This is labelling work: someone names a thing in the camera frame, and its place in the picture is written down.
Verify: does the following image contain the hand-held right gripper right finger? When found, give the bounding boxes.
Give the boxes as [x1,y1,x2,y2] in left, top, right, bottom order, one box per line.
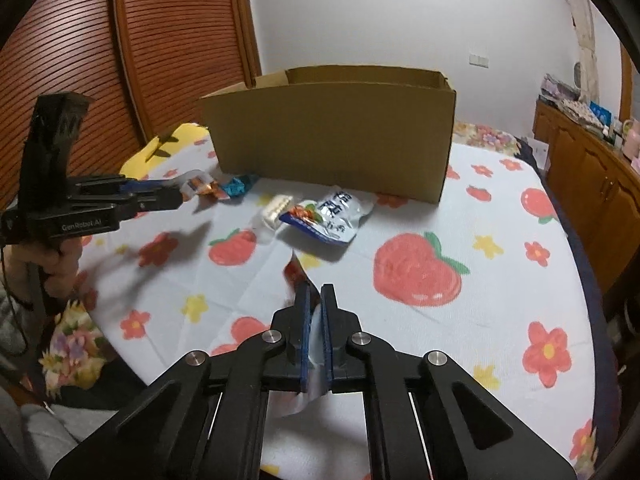
[320,284,576,480]

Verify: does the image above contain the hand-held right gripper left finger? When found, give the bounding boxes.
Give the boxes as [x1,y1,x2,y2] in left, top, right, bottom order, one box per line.
[50,282,313,480]

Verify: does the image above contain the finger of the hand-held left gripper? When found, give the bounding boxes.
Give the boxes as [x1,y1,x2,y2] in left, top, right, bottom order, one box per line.
[72,174,176,198]
[107,188,185,222]

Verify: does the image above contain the white red snack packet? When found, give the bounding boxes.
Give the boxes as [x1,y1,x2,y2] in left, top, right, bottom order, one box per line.
[282,255,331,418]

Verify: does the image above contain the orange candy wrapper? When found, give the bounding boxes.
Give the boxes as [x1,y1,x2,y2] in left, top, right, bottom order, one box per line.
[180,170,226,203]

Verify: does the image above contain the blue candy wrapper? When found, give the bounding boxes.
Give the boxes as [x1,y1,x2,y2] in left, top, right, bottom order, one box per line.
[220,174,258,201]

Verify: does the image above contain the small white candy pack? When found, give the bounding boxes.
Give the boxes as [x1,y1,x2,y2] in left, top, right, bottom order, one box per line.
[260,195,293,228]

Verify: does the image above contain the white blue snack packet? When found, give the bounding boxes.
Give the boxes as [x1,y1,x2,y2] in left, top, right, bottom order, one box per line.
[279,185,378,246]

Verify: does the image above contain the brown cardboard box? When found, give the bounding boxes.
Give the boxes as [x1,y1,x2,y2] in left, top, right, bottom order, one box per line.
[197,65,458,205]

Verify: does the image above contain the person's left hand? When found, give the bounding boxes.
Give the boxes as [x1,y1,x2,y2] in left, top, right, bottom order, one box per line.
[10,236,84,312]

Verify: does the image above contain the yellow plush toy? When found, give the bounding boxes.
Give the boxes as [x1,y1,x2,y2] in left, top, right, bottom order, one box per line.
[120,122,211,181]

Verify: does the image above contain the strawberry printed blanket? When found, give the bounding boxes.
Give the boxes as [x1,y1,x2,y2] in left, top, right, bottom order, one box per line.
[45,132,601,480]

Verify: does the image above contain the wooden louvered wardrobe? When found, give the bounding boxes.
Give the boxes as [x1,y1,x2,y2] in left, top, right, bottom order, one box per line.
[0,0,263,221]

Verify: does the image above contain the floral quilt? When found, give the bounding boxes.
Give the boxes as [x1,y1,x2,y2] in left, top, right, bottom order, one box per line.
[520,137,621,451]
[40,121,526,401]

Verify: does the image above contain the person's grey pants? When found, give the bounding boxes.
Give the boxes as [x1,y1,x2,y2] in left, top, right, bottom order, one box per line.
[0,390,121,480]

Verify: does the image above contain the white paper bag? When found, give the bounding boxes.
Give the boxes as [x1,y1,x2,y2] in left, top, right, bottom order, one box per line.
[525,137,548,168]

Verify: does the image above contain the wooden cabinet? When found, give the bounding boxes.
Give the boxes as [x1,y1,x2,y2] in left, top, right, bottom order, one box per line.
[532,97,640,296]

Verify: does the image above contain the folded floral cloth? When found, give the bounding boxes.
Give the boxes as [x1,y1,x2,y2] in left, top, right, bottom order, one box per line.
[557,97,601,126]

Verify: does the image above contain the purple cloth pile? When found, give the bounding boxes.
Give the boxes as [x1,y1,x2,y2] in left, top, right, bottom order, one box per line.
[542,74,581,103]

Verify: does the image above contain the pink thermos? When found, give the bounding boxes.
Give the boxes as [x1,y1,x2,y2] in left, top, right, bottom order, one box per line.
[622,117,640,158]

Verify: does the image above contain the beige curtain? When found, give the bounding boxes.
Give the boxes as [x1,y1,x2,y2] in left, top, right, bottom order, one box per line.
[550,0,598,106]

